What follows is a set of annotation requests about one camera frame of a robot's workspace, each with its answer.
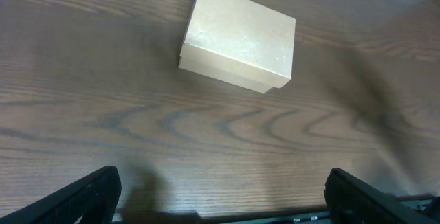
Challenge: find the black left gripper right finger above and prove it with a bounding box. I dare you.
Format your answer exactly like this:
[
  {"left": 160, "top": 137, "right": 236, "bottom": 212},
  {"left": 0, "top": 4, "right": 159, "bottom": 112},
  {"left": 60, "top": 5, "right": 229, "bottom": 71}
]
[{"left": 324, "top": 168, "right": 439, "bottom": 224}]

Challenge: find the black mounting rail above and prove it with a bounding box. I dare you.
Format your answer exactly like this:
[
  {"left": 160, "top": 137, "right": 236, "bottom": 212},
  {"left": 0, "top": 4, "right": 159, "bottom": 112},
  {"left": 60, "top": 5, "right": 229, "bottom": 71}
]
[{"left": 113, "top": 192, "right": 440, "bottom": 224}]

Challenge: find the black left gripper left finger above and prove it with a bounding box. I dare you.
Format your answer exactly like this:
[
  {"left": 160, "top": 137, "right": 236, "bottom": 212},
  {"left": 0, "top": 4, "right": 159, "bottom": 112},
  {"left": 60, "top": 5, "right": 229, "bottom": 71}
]
[{"left": 1, "top": 166, "right": 122, "bottom": 224}]

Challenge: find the cardboard box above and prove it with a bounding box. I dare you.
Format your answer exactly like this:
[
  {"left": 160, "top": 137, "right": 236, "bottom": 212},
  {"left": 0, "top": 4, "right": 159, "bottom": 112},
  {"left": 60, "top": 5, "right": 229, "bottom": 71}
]
[{"left": 179, "top": 0, "right": 296, "bottom": 93}]

